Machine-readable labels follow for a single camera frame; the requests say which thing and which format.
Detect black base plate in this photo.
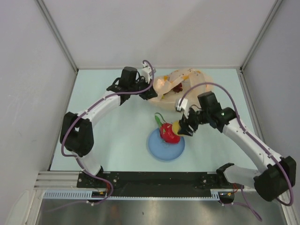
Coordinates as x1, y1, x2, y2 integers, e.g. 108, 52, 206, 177
77, 171, 244, 197

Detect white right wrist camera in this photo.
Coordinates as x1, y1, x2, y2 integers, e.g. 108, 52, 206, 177
175, 98, 189, 117

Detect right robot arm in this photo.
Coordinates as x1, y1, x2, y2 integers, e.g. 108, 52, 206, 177
173, 91, 296, 202

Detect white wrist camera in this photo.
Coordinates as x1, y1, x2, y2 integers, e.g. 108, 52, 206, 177
140, 66, 156, 83
175, 98, 189, 117

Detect translucent orange plastic bag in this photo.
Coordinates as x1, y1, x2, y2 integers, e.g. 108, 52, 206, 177
149, 68, 213, 111

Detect red fake dragon fruit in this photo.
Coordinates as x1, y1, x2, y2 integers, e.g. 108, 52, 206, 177
154, 112, 180, 144

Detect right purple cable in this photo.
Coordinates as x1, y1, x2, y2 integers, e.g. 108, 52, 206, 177
179, 83, 295, 221

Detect yellow fake pear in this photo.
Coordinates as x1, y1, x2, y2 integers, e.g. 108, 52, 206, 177
172, 121, 181, 136

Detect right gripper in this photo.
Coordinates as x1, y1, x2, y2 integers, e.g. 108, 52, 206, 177
178, 105, 210, 136

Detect white slotted cable duct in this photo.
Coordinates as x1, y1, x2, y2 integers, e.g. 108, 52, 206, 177
43, 189, 222, 201

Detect purple cable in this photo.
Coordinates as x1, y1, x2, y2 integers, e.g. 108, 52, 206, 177
179, 83, 295, 221
60, 60, 155, 207

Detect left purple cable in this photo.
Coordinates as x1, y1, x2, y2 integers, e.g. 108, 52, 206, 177
60, 60, 155, 207

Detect dark red fake cherries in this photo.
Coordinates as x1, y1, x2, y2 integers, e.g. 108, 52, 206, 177
172, 83, 183, 93

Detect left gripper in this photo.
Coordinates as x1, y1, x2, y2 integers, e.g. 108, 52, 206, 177
129, 76, 158, 101

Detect blue plastic plate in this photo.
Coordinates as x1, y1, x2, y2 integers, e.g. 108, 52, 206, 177
147, 128, 185, 162

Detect aluminium frame rail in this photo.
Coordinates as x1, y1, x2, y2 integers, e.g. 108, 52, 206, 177
34, 171, 79, 190

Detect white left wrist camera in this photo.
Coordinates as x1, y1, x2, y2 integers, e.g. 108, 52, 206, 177
140, 66, 156, 83

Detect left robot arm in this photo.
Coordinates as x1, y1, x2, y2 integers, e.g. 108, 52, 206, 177
60, 63, 157, 188

